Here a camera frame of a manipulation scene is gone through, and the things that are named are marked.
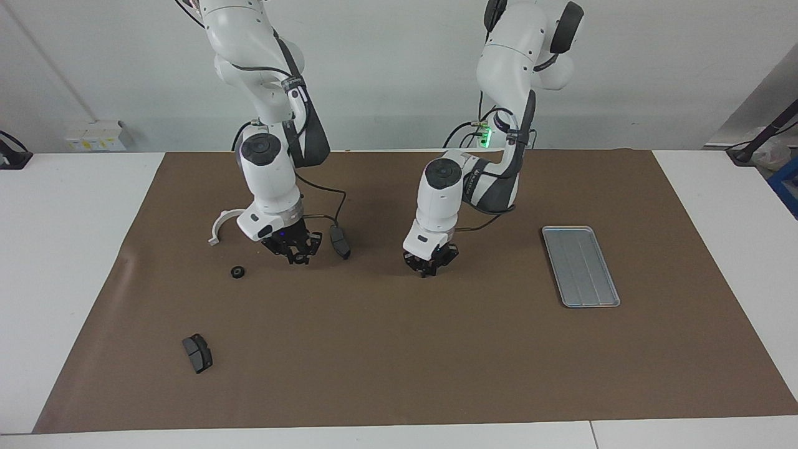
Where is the clear plastic bag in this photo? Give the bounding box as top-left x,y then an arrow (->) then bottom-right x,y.
751,134 -> 796,170

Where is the black stand pole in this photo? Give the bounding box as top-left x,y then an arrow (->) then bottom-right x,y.
726,97 -> 798,166

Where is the brown table mat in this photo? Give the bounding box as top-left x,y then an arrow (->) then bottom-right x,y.
32,148 -> 798,435

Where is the silver metal tray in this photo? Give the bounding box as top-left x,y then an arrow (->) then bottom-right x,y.
541,226 -> 622,309

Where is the blue crate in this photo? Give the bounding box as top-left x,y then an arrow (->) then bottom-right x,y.
767,156 -> 798,220

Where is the long dark brake pad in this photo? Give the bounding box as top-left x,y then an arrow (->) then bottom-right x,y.
329,224 -> 352,260

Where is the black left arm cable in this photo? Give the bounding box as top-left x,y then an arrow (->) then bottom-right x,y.
452,87 -> 537,233

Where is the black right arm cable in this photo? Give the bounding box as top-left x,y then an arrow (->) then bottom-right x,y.
224,59 -> 348,230

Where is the black clamp mount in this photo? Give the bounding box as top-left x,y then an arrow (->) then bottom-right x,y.
0,130 -> 34,170

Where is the short dark brake pad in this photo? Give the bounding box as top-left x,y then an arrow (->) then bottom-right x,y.
182,334 -> 213,375

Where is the black left base cable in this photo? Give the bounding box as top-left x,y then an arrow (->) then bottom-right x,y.
443,118 -> 499,149

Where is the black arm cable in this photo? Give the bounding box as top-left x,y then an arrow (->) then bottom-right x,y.
452,87 -> 537,233
224,59 -> 348,230

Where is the white curved plastic bracket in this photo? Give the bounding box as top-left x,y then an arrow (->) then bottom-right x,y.
208,210 -> 247,246

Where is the white wall socket box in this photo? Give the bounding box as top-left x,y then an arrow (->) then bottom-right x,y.
64,120 -> 135,153

